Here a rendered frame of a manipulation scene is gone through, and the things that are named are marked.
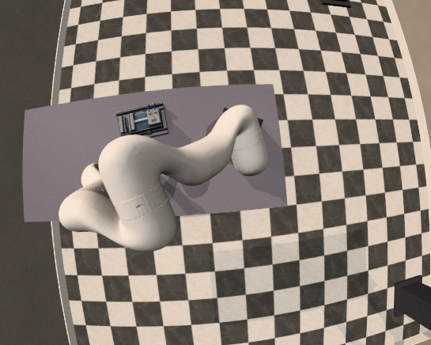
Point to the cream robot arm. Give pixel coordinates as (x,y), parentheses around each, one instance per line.
(129,205)

